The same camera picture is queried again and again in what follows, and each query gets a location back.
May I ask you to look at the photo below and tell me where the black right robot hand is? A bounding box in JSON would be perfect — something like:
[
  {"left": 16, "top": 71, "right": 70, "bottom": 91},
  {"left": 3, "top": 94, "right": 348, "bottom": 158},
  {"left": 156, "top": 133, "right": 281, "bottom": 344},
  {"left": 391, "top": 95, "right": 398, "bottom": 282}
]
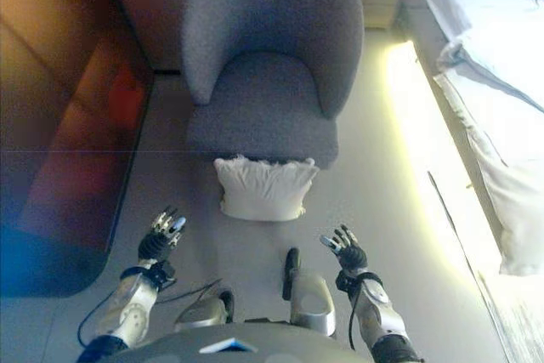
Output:
[{"left": 319, "top": 224, "right": 369, "bottom": 273}]

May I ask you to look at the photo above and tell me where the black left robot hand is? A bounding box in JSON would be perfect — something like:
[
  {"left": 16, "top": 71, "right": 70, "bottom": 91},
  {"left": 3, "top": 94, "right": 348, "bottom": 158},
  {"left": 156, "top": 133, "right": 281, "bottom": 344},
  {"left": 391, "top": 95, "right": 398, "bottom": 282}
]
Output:
[{"left": 138, "top": 205, "right": 187, "bottom": 262}]

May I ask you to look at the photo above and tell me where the white fringed cushion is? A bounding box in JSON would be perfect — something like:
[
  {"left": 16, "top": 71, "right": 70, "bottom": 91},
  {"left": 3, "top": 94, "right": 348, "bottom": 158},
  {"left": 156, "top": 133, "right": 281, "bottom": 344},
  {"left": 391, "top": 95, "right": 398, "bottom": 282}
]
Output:
[{"left": 212, "top": 153, "right": 320, "bottom": 222}]

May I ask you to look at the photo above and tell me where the silver right robot leg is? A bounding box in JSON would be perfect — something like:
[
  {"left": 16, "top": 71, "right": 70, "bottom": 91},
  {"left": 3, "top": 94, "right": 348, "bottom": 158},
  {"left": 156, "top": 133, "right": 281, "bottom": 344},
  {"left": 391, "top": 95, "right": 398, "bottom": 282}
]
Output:
[{"left": 282, "top": 247, "right": 337, "bottom": 338}]

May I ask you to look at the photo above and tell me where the grey robot torso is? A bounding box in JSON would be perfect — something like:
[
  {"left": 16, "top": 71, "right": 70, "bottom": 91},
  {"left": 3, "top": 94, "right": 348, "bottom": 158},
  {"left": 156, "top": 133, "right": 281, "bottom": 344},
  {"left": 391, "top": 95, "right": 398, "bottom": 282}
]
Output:
[{"left": 99, "top": 322, "right": 375, "bottom": 363}]

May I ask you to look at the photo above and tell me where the brown wooden cabinet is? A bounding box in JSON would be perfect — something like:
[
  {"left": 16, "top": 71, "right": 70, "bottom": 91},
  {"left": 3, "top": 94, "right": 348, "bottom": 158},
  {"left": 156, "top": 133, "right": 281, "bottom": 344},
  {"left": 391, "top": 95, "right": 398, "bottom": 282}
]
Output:
[{"left": 0, "top": 0, "right": 184, "bottom": 298}]

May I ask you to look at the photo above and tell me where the grey fabric armchair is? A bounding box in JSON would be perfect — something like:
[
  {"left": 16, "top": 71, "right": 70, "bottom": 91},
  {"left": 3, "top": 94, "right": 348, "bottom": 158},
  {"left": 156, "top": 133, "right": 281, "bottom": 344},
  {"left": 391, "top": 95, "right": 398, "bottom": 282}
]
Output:
[{"left": 181, "top": 0, "right": 366, "bottom": 168}]

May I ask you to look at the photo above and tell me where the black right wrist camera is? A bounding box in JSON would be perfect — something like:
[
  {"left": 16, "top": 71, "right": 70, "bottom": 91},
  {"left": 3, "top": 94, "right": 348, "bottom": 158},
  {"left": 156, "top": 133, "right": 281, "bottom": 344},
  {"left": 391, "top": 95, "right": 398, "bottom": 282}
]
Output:
[{"left": 335, "top": 273, "right": 358, "bottom": 294}]

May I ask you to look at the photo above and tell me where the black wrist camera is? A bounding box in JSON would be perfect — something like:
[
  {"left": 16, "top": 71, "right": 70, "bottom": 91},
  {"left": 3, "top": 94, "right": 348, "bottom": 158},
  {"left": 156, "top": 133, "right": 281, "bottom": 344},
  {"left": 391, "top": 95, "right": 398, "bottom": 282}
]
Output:
[
  {"left": 150, "top": 261, "right": 178, "bottom": 290},
  {"left": 335, "top": 273, "right": 358, "bottom": 294}
]

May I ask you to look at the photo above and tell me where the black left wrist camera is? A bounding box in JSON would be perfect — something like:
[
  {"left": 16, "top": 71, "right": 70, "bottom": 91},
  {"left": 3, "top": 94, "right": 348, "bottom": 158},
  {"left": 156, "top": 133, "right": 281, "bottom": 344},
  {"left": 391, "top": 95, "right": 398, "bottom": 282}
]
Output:
[{"left": 150, "top": 261, "right": 178, "bottom": 290}]

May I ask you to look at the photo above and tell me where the thin black loose cable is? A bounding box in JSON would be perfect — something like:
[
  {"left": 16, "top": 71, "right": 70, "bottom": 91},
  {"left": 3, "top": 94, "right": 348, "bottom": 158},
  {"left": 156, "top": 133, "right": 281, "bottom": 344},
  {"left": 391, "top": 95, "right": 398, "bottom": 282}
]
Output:
[{"left": 159, "top": 278, "right": 224, "bottom": 303}]

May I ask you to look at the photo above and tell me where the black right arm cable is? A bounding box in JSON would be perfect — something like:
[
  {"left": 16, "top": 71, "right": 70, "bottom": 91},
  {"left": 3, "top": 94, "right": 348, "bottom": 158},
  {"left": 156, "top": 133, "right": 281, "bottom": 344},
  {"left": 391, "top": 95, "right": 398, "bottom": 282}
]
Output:
[{"left": 348, "top": 281, "right": 362, "bottom": 351}]

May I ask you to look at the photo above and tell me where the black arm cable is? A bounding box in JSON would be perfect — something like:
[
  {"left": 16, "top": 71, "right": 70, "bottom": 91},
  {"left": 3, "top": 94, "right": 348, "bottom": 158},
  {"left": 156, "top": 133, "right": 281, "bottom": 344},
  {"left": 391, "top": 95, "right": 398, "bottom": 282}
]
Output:
[
  {"left": 348, "top": 281, "right": 362, "bottom": 351},
  {"left": 77, "top": 290, "right": 128, "bottom": 345}
]

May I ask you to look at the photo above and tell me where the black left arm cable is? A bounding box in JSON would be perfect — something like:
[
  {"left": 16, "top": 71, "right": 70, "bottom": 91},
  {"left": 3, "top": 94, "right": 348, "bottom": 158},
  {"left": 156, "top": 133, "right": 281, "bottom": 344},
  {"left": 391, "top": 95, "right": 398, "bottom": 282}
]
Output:
[{"left": 77, "top": 290, "right": 128, "bottom": 345}]

